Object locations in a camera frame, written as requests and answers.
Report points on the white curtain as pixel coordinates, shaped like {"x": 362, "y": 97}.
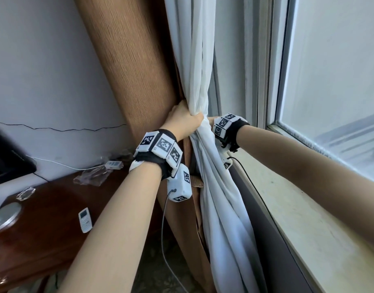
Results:
{"x": 193, "y": 57}

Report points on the white adapter box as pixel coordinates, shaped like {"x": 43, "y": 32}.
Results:
{"x": 114, "y": 165}

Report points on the brown curtain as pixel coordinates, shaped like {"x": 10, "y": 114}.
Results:
{"x": 135, "y": 73}

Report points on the silver round television base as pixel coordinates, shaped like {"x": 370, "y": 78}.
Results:
{"x": 3, "y": 218}

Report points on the black marker wristband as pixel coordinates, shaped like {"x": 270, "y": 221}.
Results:
{"x": 232, "y": 128}
{"x": 158, "y": 152}

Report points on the white remote control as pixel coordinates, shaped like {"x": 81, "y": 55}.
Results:
{"x": 85, "y": 220}

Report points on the small clear plastic wrapper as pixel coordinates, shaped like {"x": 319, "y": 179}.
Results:
{"x": 26, "y": 194}

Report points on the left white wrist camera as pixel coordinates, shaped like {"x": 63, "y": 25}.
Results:
{"x": 180, "y": 184}

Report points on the person's left hand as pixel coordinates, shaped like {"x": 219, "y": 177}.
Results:
{"x": 182, "y": 122}

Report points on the person's right hand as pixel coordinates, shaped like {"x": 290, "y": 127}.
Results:
{"x": 211, "y": 122}

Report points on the beige window sill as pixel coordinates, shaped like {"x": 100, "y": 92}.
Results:
{"x": 312, "y": 234}

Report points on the dark wooden desk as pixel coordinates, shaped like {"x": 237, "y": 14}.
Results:
{"x": 46, "y": 241}

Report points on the glass window with frame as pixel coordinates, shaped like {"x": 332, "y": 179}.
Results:
{"x": 327, "y": 73}

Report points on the right black marker wristband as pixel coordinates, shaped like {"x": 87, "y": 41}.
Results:
{"x": 232, "y": 128}

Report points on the person's right forearm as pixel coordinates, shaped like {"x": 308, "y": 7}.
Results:
{"x": 312, "y": 170}

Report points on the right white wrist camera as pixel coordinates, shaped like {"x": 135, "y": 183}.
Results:
{"x": 225, "y": 158}

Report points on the left black marker wristband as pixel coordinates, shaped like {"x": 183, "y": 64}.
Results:
{"x": 158, "y": 152}

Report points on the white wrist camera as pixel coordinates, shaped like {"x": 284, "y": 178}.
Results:
{"x": 225, "y": 158}
{"x": 180, "y": 184}

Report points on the black television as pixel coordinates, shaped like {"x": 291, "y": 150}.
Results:
{"x": 6, "y": 161}

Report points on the person's left forearm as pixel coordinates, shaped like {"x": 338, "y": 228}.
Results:
{"x": 113, "y": 234}

